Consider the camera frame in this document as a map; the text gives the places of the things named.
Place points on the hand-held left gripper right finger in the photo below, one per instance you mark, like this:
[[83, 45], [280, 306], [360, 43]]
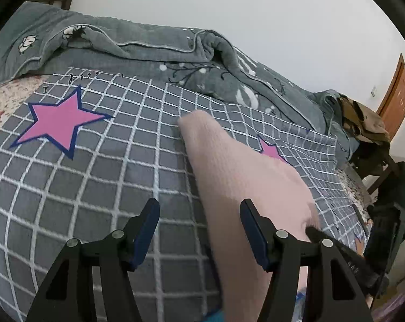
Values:
[[255, 238]]

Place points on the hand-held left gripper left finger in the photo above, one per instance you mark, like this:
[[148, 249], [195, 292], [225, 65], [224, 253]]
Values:
[[146, 234]]

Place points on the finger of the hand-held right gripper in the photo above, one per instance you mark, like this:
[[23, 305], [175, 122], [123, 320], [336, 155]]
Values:
[[323, 236]]

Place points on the pink knitted garment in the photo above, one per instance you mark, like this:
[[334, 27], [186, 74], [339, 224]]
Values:
[[242, 174]]

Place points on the dark green garment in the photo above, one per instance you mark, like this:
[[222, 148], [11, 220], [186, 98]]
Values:
[[393, 214]]

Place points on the grey checked star bedsheet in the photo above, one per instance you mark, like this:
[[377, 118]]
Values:
[[98, 187]]

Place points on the wooden chair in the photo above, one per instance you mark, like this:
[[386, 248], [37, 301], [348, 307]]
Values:
[[376, 167]]

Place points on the olive garment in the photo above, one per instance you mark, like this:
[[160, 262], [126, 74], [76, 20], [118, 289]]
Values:
[[363, 120]]

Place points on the wooden door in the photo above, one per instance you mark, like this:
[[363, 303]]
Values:
[[395, 104]]

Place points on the grey embroidered quilt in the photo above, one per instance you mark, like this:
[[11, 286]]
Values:
[[175, 53]]

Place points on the grey embroidered pillow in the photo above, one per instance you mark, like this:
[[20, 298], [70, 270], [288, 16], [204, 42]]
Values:
[[24, 47]]

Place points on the wall light switch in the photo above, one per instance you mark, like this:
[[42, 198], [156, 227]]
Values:
[[373, 91]]

